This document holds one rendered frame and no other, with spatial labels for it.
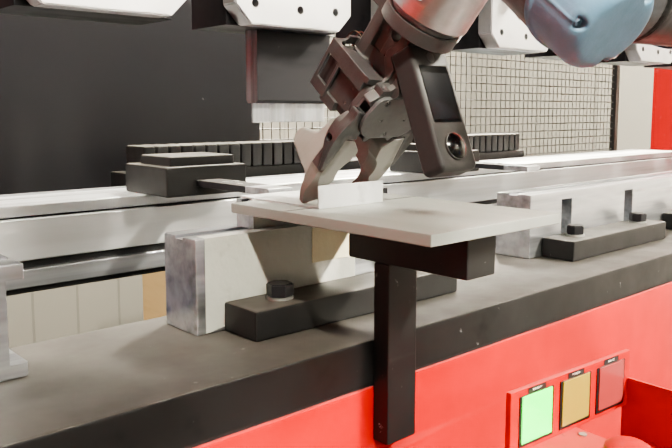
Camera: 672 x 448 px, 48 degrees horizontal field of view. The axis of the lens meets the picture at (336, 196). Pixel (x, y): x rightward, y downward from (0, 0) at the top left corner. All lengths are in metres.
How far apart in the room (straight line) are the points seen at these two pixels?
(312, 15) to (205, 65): 0.59
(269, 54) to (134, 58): 0.52
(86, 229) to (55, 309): 2.62
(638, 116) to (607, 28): 4.14
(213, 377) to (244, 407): 0.04
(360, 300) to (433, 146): 0.23
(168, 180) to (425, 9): 0.44
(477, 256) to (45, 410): 0.36
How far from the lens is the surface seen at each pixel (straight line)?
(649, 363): 1.25
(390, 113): 0.68
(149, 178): 0.98
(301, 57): 0.82
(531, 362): 0.96
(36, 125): 1.22
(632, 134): 4.70
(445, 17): 0.63
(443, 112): 0.65
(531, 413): 0.74
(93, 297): 3.63
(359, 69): 0.67
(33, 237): 0.93
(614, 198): 1.34
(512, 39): 1.05
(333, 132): 0.67
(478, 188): 1.45
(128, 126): 1.28
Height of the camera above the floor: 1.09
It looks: 6 degrees down
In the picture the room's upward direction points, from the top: straight up
